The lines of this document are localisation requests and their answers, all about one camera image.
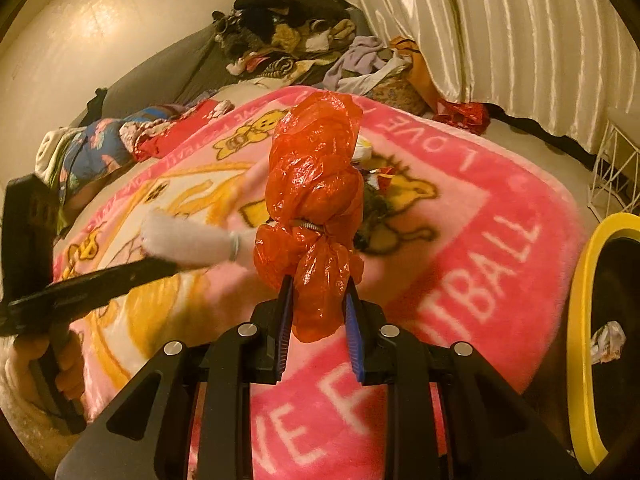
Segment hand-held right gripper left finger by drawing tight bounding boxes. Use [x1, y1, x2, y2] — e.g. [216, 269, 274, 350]
[55, 275, 296, 480]

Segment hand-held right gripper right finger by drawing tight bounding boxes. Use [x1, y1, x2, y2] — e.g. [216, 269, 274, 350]
[344, 276, 585, 480]

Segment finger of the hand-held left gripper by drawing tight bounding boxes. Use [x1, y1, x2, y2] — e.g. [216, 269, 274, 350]
[50, 258, 179, 322]

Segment white sock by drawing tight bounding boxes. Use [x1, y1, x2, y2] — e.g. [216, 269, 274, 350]
[140, 209, 242, 267]

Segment red plastic bag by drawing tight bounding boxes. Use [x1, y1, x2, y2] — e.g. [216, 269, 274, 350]
[254, 91, 365, 345]

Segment black bin with yellow rim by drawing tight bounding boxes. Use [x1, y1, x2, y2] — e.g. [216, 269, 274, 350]
[567, 212, 640, 473]

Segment person's left hand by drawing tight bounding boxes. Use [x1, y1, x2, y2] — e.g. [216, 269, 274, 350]
[7, 332, 88, 411]

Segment folded white and green cloth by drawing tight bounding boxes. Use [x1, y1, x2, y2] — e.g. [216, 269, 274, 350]
[39, 127, 82, 187]

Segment blue floral cloth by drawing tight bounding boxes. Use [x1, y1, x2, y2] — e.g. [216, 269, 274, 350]
[59, 105, 187, 202]

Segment red printed cloth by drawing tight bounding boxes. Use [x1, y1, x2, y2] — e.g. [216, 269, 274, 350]
[134, 100, 236, 162]

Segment pink printed blanket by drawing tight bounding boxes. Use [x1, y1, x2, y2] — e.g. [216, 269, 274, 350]
[50, 85, 587, 480]

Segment small colourful wrappers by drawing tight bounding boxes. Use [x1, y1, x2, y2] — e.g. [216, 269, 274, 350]
[352, 136, 402, 192]

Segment grey bed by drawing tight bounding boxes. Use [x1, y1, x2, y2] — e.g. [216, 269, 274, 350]
[70, 7, 362, 127]

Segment red shiny bag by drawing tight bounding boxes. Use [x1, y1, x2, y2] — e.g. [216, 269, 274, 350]
[434, 100, 489, 134]

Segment crumpled silver wrapper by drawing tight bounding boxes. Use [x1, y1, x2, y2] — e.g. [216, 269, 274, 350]
[589, 320, 627, 364]

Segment orange bag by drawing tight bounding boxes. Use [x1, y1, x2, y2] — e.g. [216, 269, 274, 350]
[389, 35, 442, 107]

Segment lavender and white clothes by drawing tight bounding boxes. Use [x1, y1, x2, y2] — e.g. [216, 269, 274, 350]
[324, 35, 412, 92]

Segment pile of dark clothes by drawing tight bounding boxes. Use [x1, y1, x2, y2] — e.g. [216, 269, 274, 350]
[212, 0, 367, 82]

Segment cream satin curtain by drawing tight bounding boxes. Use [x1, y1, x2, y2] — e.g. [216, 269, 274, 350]
[320, 0, 632, 155]

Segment white wire stool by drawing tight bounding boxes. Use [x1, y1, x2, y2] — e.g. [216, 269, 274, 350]
[587, 106, 640, 224]

